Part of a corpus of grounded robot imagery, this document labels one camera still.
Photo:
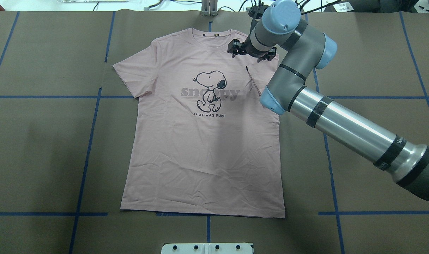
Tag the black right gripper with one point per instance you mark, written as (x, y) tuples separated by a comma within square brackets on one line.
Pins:
[(236, 48)]

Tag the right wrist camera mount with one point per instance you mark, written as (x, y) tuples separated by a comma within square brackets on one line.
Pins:
[(257, 11)]

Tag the aluminium frame post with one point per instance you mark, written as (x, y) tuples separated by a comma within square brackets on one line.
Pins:
[(209, 8)]

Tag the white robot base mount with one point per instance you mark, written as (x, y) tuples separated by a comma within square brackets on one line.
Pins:
[(208, 248)]

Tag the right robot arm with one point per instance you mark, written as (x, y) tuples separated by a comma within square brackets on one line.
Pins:
[(307, 48)]

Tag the pink Snoopy t-shirt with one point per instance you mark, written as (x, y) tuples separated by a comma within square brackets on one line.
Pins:
[(203, 142)]

